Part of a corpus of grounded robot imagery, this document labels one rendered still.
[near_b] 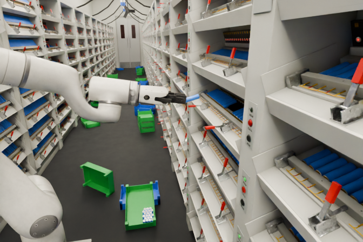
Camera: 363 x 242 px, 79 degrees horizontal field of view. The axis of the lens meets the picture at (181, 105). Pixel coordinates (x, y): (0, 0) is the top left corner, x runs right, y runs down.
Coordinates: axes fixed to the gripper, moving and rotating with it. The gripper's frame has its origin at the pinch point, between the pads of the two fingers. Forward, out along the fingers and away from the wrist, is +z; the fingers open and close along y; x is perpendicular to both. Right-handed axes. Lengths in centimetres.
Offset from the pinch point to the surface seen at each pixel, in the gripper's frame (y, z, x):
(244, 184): -29.6, 16.0, 15.3
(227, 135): -12.8, 15.9, 8.1
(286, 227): -38, 25, 22
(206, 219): 12, 27, 66
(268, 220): -34.6, 22.6, 22.9
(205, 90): 33.8, 20.0, 2.1
